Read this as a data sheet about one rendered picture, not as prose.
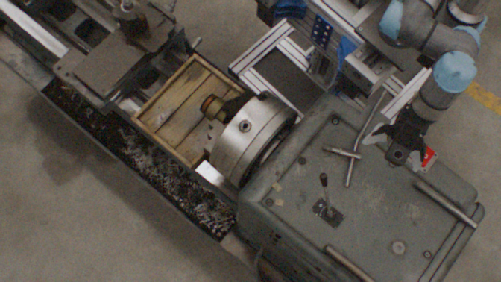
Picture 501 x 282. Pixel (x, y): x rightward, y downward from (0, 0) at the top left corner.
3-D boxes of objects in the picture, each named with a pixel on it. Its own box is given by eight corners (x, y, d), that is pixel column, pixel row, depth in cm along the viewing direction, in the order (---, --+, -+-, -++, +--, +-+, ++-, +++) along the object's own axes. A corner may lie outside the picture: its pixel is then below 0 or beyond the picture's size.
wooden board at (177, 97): (253, 101, 186) (253, 98, 182) (191, 171, 176) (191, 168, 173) (195, 57, 192) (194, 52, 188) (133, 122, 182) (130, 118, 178)
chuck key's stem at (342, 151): (320, 151, 139) (358, 161, 138) (322, 148, 137) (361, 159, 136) (322, 144, 140) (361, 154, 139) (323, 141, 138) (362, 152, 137)
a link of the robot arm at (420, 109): (446, 116, 101) (411, 98, 102) (436, 128, 104) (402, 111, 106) (455, 93, 105) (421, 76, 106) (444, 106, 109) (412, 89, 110)
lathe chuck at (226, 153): (291, 118, 175) (289, 94, 144) (236, 186, 172) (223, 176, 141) (271, 104, 176) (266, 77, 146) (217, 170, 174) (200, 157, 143)
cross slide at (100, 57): (182, 25, 190) (180, 19, 185) (104, 101, 178) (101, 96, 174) (150, 2, 193) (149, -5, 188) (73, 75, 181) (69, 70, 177)
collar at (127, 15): (145, 10, 169) (144, 4, 166) (130, 24, 167) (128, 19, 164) (130, -3, 170) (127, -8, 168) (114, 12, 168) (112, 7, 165)
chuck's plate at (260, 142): (298, 124, 174) (299, 101, 143) (244, 192, 171) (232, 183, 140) (291, 118, 175) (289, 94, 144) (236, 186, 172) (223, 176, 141)
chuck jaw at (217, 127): (241, 136, 156) (217, 163, 152) (240, 142, 160) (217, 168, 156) (215, 116, 158) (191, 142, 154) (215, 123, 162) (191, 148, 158)
